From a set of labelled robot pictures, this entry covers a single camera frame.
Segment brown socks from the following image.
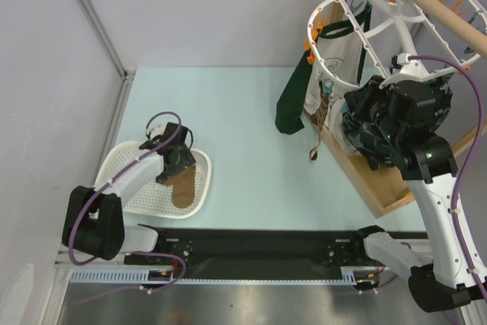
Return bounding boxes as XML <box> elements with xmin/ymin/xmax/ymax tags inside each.
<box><xmin>165</xmin><ymin>165</ymin><xmax>196</xmax><ymax>209</ymax></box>

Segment teal clothespin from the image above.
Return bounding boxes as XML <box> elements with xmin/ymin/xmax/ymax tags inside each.
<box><xmin>320</xmin><ymin>79</ymin><xmax>335</xmax><ymax>98</ymax></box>

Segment brown striped sock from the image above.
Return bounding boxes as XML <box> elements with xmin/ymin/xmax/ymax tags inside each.
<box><xmin>309</xmin><ymin>94</ymin><xmax>330</xmax><ymax>161</ymax></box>

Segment white round clip hanger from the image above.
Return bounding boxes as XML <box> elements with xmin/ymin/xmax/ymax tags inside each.
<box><xmin>307</xmin><ymin>0</ymin><xmax>484</xmax><ymax>91</ymax></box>

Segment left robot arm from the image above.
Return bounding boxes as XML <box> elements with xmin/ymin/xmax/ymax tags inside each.
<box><xmin>62</xmin><ymin>123</ymin><xmax>196</xmax><ymax>266</ymax></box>

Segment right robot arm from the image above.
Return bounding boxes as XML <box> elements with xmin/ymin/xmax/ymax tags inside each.
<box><xmin>343</xmin><ymin>75</ymin><xmax>486</xmax><ymax>313</ymax></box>

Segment white perforated laundry basket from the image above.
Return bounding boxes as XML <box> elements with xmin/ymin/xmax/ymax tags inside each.
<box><xmin>95</xmin><ymin>141</ymin><xmax>212</xmax><ymax>219</ymax></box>

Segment white printed t-shirt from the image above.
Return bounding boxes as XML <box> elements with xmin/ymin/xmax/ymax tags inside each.
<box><xmin>304</xmin><ymin>22</ymin><xmax>363</xmax><ymax>155</ymax></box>

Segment orange clothespin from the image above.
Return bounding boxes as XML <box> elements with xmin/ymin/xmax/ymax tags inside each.
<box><xmin>304</xmin><ymin>40</ymin><xmax>317</xmax><ymax>65</ymax></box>

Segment dark green sleeve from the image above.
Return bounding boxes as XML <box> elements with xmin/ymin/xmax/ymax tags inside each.
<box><xmin>275</xmin><ymin>50</ymin><xmax>313</xmax><ymax>135</ymax></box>

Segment aluminium corner profile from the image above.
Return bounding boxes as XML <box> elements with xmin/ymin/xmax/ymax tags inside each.
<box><xmin>55</xmin><ymin>0</ymin><xmax>136</xmax><ymax>82</ymax></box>

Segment wooden rod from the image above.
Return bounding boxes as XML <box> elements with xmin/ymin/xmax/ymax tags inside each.
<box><xmin>411</xmin><ymin>0</ymin><xmax>486</xmax><ymax>59</ymax></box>

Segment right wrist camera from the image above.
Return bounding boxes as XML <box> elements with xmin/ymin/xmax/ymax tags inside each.
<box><xmin>379</xmin><ymin>53</ymin><xmax>429</xmax><ymax>89</ymax></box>

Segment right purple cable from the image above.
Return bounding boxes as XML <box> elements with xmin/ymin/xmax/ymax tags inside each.
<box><xmin>406</xmin><ymin>53</ymin><xmax>487</xmax><ymax>325</ymax></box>

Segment wooden rack frame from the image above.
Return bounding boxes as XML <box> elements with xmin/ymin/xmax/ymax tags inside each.
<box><xmin>303</xmin><ymin>0</ymin><xmax>486</xmax><ymax>218</ymax></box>

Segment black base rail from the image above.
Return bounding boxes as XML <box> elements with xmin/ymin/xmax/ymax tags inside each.
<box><xmin>123</xmin><ymin>225</ymin><xmax>381</xmax><ymax>282</ymax></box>

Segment white cable duct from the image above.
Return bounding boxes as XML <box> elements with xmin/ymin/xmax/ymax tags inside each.
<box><xmin>70</xmin><ymin>267</ymin><xmax>381</xmax><ymax>286</ymax></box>

